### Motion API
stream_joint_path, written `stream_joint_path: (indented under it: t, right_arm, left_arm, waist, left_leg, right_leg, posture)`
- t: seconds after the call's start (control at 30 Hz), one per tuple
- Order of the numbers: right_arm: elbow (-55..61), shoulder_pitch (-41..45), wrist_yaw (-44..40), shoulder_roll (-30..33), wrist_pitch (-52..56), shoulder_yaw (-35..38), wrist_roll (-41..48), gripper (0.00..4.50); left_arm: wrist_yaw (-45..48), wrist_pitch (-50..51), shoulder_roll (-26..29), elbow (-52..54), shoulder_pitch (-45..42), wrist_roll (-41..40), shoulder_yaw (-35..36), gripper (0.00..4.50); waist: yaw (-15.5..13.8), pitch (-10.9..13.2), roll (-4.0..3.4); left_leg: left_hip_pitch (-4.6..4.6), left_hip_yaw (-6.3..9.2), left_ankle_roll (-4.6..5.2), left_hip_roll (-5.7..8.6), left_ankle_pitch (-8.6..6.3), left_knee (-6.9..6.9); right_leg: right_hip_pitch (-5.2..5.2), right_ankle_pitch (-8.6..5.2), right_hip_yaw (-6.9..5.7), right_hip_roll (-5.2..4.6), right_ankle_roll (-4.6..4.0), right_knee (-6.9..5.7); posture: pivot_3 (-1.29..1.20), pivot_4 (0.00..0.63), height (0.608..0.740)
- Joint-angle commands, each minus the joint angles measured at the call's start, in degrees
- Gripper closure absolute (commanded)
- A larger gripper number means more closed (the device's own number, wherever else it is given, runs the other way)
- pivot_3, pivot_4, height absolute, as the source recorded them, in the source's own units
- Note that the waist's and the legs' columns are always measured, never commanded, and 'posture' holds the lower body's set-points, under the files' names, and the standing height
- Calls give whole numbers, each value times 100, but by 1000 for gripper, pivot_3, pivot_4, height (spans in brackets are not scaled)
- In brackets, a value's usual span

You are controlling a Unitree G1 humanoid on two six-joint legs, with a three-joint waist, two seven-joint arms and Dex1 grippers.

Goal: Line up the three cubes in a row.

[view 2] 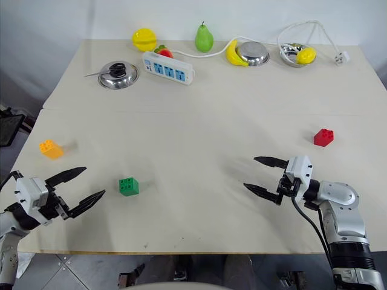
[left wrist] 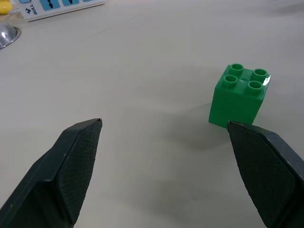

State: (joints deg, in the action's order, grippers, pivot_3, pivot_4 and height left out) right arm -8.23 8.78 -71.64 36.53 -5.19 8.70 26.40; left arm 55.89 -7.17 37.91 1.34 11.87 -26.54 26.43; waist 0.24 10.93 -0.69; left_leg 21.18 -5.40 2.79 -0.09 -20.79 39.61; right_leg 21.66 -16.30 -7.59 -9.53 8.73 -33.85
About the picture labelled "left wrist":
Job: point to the yellow round object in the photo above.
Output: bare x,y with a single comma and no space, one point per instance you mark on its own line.
4,7

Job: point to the green toy brick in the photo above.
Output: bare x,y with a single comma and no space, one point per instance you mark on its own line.
237,102

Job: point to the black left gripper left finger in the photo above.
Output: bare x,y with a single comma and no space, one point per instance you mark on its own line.
52,175

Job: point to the white power strip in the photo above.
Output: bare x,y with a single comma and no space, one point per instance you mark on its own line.
59,8

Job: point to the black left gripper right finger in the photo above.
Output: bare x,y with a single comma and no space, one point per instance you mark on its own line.
268,173

